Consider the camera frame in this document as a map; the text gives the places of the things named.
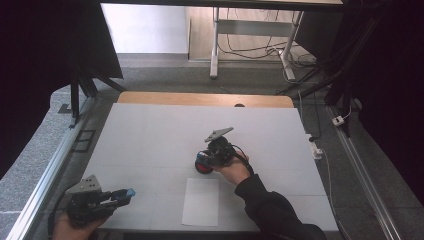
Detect black metal stand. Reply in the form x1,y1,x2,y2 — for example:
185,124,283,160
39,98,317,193
276,13,381,138

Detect black curtain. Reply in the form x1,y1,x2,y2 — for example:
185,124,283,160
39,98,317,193
294,0,424,208
0,0,124,179

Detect white desk frame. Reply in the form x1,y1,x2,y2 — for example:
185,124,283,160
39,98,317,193
209,7,305,81

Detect hand-held gripper cable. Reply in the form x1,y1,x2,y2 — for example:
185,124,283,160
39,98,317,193
47,191,73,240
230,143,255,177

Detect black floor socket plate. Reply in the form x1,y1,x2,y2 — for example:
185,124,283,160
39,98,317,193
71,129,97,154

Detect white paper sheet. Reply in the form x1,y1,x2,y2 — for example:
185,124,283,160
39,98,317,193
181,177,221,228

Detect aluminium floor rail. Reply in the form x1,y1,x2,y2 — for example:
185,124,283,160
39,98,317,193
324,105,403,240
5,96,98,240

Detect large white table mat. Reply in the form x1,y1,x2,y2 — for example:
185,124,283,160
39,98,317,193
82,102,339,232

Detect person's right hand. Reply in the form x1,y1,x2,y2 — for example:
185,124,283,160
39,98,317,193
213,150,253,186

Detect right hand-held gripper cable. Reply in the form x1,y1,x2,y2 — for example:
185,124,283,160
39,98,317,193
230,143,255,177

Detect black tripod stand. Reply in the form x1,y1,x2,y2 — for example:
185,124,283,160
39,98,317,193
58,63,128,130

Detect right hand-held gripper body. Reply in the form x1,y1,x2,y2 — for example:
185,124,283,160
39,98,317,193
203,126,238,168

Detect round red ink pad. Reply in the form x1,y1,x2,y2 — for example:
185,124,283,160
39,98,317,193
194,160,214,175

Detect black floor cables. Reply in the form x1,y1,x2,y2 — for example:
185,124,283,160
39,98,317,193
218,8,318,68

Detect white power strip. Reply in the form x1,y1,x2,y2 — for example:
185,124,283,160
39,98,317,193
305,133,324,160

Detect person's left hand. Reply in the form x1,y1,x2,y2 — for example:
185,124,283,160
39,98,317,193
51,212,109,240

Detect left hand-held gripper cable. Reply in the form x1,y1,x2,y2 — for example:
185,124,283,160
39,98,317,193
47,191,73,240

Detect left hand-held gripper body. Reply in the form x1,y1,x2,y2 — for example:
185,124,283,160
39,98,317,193
64,173,116,228

